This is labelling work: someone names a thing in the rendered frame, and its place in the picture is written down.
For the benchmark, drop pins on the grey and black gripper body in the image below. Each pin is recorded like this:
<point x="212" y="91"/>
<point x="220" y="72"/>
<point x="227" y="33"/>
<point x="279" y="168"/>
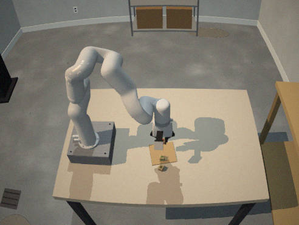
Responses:
<point x="167" y="131"/>

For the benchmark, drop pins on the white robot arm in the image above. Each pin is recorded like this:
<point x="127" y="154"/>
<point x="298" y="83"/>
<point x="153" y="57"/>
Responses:
<point x="140" y="109"/>

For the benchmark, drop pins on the tan flat mat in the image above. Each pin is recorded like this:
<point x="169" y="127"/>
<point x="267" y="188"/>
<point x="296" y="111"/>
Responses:
<point x="168" y="151"/>

